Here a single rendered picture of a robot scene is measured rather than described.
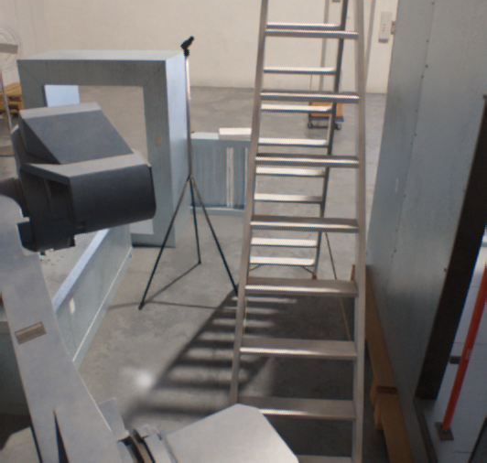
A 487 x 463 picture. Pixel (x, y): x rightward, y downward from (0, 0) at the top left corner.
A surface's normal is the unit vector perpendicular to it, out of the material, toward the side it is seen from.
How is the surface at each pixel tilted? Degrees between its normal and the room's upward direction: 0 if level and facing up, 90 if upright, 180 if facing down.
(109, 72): 90
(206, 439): 0
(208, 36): 90
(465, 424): 0
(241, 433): 0
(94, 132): 57
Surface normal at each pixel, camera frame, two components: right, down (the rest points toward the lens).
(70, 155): 0.44, -0.16
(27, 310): 0.29, -0.53
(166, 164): -0.10, 0.43
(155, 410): 0.01, -0.90
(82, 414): 0.18, -0.72
